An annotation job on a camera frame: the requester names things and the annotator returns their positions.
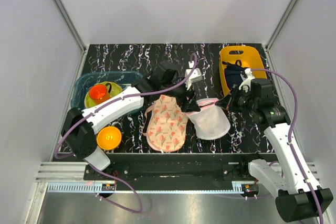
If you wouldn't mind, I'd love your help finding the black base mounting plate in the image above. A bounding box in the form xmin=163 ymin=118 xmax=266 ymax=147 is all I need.
xmin=83 ymin=152 xmax=284 ymax=192

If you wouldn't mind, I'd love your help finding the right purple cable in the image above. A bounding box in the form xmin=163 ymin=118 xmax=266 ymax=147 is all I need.
xmin=215 ymin=68 xmax=325 ymax=224

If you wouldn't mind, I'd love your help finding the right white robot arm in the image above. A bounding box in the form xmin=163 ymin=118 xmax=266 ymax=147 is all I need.
xmin=216 ymin=79 xmax=333 ymax=222

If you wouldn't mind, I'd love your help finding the orange plastic bowl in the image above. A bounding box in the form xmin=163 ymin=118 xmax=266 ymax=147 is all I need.
xmin=97 ymin=126 xmax=122 ymax=151

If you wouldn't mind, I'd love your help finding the orange plastic cup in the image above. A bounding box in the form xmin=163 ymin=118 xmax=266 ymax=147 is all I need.
xmin=89 ymin=84 xmax=110 ymax=105

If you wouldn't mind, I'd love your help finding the teal transparent plastic bin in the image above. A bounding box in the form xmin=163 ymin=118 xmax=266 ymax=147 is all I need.
xmin=70 ymin=71 xmax=143 ymax=110

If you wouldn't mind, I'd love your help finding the purple cable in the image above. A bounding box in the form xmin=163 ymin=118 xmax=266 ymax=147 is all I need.
xmin=54 ymin=52 xmax=198 ymax=214
xmin=215 ymin=68 xmax=325 ymax=224

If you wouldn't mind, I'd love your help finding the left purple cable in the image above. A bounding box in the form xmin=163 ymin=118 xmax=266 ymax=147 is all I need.
xmin=54 ymin=52 xmax=198 ymax=214

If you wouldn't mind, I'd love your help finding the aluminium frame rail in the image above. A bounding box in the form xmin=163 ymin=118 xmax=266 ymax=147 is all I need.
xmin=39 ymin=0 xmax=89 ymax=54

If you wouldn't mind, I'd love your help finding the yellow plastic basket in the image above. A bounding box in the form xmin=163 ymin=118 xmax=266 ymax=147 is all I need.
xmin=219 ymin=46 xmax=267 ymax=95

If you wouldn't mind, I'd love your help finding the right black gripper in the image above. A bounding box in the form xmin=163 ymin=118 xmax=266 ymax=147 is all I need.
xmin=216 ymin=84 xmax=258 ymax=114

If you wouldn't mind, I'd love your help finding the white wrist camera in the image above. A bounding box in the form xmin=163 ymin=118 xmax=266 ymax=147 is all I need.
xmin=185 ymin=61 xmax=203 ymax=90
xmin=239 ymin=68 xmax=255 ymax=92

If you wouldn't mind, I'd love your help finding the white mesh laundry bag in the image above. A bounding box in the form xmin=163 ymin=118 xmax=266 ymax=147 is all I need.
xmin=186 ymin=98 xmax=231 ymax=140

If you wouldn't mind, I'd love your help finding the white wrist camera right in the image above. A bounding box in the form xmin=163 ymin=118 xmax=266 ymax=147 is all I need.
xmin=239 ymin=68 xmax=255 ymax=92

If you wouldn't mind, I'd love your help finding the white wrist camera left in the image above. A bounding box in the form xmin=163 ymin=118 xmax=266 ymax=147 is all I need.
xmin=185 ymin=61 xmax=203 ymax=90

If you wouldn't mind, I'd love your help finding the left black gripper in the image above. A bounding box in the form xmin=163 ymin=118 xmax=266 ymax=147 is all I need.
xmin=161 ymin=77 xmax=201 ymax=113

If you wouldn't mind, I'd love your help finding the navy blue bra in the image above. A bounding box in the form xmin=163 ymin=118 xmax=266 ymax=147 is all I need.
xmin=222 ymin=59 xmax=247 ymax=89

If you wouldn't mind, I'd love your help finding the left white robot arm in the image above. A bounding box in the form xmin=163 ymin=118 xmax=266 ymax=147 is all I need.
xmin=61 ymin=59 xmax=200 ymax=180

